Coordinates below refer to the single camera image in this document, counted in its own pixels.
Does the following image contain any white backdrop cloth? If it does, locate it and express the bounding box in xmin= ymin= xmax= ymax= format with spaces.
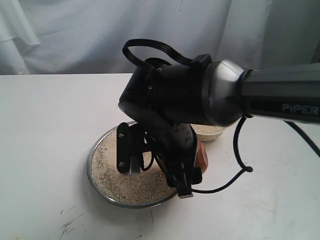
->
xmin=0 ymin=0 xmax=320 ymax=75

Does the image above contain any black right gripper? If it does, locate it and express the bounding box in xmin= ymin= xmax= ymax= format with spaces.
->
xmin=149 ymin=123 xmax=202 ymax=198

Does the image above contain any large steel rice plate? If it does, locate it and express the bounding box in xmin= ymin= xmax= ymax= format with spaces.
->
xmin=86 ymin=126 xmax=177 ymax=209

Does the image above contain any black camera cable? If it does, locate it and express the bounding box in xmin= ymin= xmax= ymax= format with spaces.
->
xmin=139 ymin=117 xmax=253 ymax=195

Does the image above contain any cream ceramic rice bowl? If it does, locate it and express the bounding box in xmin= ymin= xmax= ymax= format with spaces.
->
xmin=191 ymin=124 xmax=226 ymax=142

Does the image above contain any flat black ribbon cable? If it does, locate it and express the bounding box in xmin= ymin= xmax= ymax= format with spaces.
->
xmin=122 ymin=38 xmax=213 ymax=68

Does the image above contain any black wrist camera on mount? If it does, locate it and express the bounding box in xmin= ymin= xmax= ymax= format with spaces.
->
xmin=116 ymin=121 xmax=151 ymax=176

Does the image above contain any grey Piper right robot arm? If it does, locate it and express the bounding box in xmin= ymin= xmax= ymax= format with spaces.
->
xmin=118 ymin=57 xmax=320 ymax=198

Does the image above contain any brown wooden cup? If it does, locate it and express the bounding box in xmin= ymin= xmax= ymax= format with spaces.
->
xmin=194 ymin=140 xmax=209 ymax=174

